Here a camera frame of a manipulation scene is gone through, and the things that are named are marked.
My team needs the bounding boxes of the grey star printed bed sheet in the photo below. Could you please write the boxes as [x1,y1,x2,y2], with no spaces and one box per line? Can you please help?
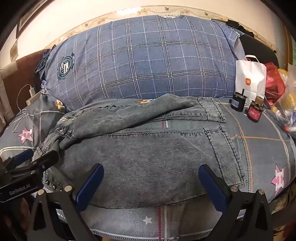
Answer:
[0,94,296,241]

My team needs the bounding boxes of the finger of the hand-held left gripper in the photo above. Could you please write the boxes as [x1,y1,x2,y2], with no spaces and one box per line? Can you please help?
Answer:
[9,149,34,168]
[14,150,60,178]

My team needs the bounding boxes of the black red small device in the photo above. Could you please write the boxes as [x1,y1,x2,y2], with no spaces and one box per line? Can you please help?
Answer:
[247,97,264,123]

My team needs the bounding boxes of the white charger with cable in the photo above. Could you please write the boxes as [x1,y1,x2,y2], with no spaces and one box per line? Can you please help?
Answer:
[13,84,36,132]

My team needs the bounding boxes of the brown headboard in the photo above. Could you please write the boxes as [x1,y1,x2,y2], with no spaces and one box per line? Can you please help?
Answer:
[2,49,50,116]

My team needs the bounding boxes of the dark framed wall picture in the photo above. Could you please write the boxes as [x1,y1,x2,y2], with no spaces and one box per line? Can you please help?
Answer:
[16,0,56,39]

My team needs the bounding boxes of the black blue small device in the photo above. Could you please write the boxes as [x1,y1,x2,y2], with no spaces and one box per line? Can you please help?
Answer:
[229,89,247,113]

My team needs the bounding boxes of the clear plastic bag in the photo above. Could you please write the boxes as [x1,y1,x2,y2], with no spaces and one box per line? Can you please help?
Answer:
[265,64,296,133]

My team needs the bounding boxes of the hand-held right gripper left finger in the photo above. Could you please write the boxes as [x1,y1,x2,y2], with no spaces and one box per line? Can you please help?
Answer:
[26,163,104,241]

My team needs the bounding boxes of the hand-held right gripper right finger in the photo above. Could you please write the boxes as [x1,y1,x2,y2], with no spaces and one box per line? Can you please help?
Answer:
[198,164,281,241]

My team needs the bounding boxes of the grey denim pants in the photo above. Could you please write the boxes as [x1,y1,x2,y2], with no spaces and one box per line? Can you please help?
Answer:
[32,94,250,208]

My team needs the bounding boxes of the black cushion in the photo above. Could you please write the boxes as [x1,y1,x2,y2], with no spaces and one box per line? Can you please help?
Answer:
[228,20,286,70]

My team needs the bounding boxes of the white paper bag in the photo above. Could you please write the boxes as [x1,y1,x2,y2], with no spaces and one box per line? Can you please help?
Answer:
[235,55,267,106]

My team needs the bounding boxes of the blue plaid quilt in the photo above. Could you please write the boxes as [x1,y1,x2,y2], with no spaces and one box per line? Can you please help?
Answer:
[35,14,245,111]

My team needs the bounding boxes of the red plastic bag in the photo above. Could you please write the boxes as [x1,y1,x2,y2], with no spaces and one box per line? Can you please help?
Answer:
[264,61,287,103]

